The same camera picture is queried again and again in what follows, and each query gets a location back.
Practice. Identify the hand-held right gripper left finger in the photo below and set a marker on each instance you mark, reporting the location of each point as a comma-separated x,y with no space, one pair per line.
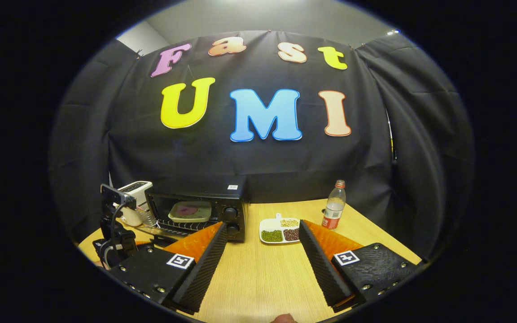
200,271

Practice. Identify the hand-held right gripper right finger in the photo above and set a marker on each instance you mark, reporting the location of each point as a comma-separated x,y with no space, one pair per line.
319,264

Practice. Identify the cream square plate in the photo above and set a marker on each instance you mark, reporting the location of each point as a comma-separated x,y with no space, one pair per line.
204,211

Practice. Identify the pink round meat slice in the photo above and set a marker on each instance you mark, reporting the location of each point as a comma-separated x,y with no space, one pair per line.
187,210

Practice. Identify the black electric oven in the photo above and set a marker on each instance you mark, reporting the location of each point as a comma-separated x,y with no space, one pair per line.
231,215

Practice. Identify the white divided dish of beans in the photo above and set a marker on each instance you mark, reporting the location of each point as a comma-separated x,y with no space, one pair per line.
281,234

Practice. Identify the white toaster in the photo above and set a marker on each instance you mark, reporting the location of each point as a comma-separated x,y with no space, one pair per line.
137,190

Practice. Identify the clear bottle with red label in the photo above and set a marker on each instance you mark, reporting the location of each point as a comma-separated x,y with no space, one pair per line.
334,208

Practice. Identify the small ceiling spotlight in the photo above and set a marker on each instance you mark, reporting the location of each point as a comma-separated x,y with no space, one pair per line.
392,32

